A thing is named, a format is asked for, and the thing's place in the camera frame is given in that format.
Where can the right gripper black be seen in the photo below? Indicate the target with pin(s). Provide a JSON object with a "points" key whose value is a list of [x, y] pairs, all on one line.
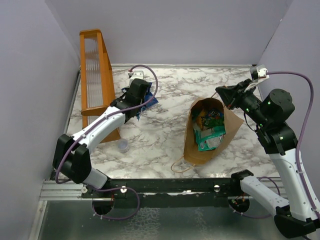
{"points": [[232, 95]]}

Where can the brown paper bag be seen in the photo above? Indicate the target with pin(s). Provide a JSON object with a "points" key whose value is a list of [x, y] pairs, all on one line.
{"points": [[191, 154]]}

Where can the blue Burts crisps packet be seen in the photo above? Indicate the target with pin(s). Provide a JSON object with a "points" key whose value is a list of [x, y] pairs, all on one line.
{"points": [[147, 96]]}

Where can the dark blue snack packet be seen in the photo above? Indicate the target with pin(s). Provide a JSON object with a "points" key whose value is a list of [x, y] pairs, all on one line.
{"points": [[153, 102]]}

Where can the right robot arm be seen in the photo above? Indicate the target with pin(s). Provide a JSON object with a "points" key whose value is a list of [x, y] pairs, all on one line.
{"points": [[296, 215]]}

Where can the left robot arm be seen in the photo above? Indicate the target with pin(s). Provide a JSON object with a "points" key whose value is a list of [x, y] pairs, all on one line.
{"points": [[72, 153]]}

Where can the green snack packet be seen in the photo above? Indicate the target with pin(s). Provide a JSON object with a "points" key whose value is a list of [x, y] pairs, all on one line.
{"points": [[209, 139]]}

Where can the small clear plastic cup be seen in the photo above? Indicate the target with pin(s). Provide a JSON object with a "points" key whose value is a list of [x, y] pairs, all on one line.
{"points": [[123, 145]]}

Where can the orange wooden rack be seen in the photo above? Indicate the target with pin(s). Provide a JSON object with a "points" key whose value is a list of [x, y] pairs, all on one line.
{"points": [[97, 85]]}

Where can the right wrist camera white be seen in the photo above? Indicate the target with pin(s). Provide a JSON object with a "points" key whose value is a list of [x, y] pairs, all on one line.
{"points": [[259, 72]]}

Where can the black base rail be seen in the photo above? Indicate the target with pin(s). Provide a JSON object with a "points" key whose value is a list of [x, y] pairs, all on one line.
{"points": [[165, 192]]}

